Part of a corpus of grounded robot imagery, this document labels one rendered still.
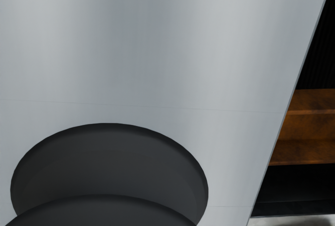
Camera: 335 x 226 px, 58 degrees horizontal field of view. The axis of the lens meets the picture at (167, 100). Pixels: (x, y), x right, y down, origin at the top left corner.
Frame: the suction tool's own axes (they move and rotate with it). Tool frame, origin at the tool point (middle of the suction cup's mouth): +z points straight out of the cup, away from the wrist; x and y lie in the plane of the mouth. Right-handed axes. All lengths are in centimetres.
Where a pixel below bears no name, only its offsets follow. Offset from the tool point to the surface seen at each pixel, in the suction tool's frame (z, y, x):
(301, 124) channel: 26.6, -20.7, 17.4
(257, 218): 26.8, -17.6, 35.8
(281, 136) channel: 26.6, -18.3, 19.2
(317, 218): 27, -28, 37
